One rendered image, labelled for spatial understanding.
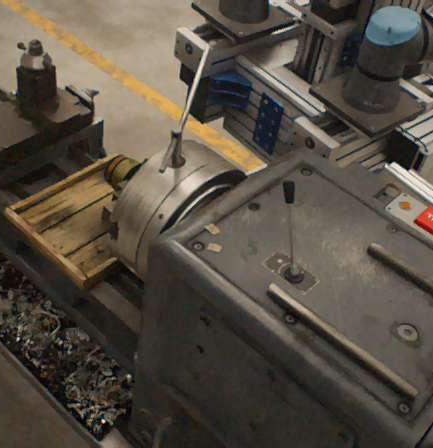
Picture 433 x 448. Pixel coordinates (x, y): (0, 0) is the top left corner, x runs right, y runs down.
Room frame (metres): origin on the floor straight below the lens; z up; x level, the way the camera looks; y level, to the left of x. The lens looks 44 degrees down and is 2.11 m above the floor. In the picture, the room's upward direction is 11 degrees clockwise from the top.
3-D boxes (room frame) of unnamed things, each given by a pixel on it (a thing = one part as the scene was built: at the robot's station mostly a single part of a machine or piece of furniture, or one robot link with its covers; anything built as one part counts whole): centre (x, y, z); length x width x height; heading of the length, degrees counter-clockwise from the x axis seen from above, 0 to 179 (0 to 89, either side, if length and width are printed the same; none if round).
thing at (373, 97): (1.54, -0.32, 1.21); 0.15 x 0.15 x 0.10
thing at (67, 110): (1.45, 0.51, 0.99); 0.20 x 0.10 x 0.05; 55
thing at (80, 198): (1.20, 0.29, 0.89); 0.36 x 0.30 x 0.04; 145
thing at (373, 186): (1.08, -0.27, 1.24); 0.09 x 0.08 x 0.03; 55
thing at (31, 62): (1.46, 0.53, 1.13); 0.08 x 0.08 x 0.03
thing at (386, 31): (1.54, -0.33, 1.33); 0.13 x 0.12 x 0.14; 117
